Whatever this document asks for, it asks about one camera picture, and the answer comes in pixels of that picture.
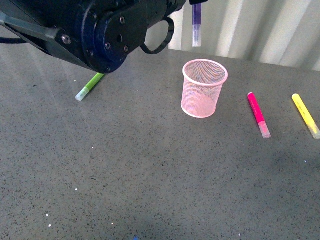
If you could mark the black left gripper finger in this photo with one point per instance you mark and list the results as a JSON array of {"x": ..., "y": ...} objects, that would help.
[{"x": 195, "y": 2}]

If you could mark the purple marker pen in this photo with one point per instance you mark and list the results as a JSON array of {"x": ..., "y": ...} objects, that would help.
[{"x": 196, "y": 25}]

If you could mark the pink marker pen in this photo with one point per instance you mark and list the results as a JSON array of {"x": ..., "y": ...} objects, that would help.
[{"x": 258, "y": 115}]

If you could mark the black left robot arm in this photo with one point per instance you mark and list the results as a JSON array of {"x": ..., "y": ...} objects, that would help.
[{"x": 94, "y": 34}]

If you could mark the pink mesh cup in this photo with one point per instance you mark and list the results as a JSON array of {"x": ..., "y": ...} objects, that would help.
[{"x": 202, "y": 86}]

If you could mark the white curtain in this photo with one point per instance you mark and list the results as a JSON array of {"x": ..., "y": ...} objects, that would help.
[{"x": 279, "y": 32}]

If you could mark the green marker pen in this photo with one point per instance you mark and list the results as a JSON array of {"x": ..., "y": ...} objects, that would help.
[{"x": 89, "y": 86}]

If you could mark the yellow marker pen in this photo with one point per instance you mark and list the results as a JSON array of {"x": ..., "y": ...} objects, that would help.
[{"x": 307, "y": 117}]

